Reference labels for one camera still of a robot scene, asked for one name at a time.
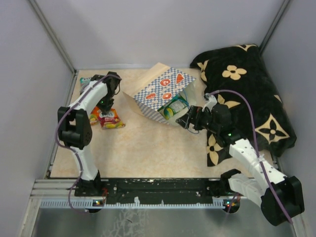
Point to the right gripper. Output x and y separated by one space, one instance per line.
196 113

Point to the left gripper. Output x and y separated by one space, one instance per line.
105 109

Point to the green mint candy bag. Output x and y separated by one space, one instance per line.
84 82

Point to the checkered paper bag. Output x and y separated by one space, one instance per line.
156 88

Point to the orange fruits candy bag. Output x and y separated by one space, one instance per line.
94 116

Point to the green lemon candy bag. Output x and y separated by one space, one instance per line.
176 105

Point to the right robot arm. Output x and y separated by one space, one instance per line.
279 197

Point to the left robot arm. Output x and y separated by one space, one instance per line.
74 130

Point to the black floral pillow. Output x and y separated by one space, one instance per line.
247 89

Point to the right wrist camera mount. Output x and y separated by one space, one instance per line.
211 101

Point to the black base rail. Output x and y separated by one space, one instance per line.
155 190

